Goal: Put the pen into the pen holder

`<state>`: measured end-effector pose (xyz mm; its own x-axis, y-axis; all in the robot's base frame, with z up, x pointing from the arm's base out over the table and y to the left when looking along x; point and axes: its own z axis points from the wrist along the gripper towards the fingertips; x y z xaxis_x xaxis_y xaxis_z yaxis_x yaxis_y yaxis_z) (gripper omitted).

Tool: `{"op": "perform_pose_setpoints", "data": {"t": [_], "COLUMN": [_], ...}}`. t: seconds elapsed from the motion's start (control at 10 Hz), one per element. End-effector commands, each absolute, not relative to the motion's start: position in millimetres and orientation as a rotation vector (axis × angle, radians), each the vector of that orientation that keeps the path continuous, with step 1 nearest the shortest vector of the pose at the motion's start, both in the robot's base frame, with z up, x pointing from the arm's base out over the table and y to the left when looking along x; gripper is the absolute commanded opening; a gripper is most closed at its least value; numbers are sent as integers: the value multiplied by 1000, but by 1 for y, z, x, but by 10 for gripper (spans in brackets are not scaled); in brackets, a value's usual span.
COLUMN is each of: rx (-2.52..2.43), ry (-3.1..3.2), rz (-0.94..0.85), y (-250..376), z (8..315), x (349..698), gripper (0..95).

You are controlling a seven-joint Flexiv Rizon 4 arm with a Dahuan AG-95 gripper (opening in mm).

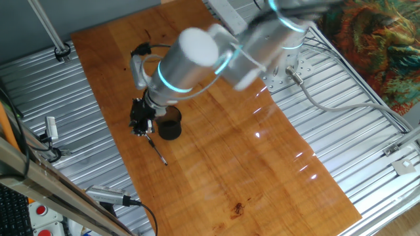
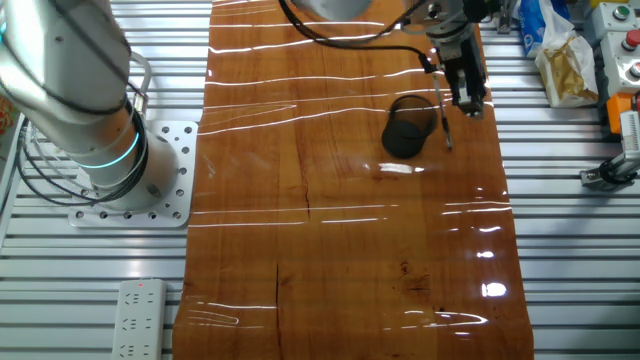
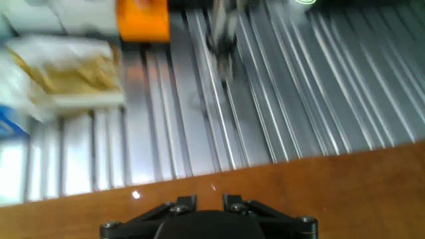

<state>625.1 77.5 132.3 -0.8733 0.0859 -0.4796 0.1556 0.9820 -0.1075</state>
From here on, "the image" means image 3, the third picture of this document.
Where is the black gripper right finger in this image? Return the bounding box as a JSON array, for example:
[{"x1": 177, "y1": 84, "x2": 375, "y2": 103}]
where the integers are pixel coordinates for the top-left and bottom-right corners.
[{"x1": 222, "y1": 194, "x2": 319, "y2": 239}]

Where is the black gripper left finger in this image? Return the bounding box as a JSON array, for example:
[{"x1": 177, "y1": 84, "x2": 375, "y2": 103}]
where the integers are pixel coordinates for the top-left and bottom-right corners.
[{"x1": 99, "y1": 195, "x2": 197, "y2": 239}]

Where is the orange box with red button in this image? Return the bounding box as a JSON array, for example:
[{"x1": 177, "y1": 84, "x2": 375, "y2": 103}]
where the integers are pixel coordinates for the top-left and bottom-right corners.
[{"x1": 115, "y1": 0, "x2": 171, "y2": 43}]

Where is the blue plastic packet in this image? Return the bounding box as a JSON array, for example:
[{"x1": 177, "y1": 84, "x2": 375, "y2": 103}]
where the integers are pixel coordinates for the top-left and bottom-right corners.
[{"x1": 0, "y1": 104, "x2": 31, "y2": 139}]

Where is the white round object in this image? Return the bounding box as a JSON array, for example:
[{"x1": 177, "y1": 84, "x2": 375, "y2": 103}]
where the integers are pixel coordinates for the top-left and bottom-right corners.
[{"x1": 287, "y1": 0, "x2": 319, "y2": 8}]

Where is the black camera cable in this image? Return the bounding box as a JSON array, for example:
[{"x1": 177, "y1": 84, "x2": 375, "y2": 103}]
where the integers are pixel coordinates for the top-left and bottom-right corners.
[{"x1": 205, "y1": 31, "x2": 238, "y2": 56}]

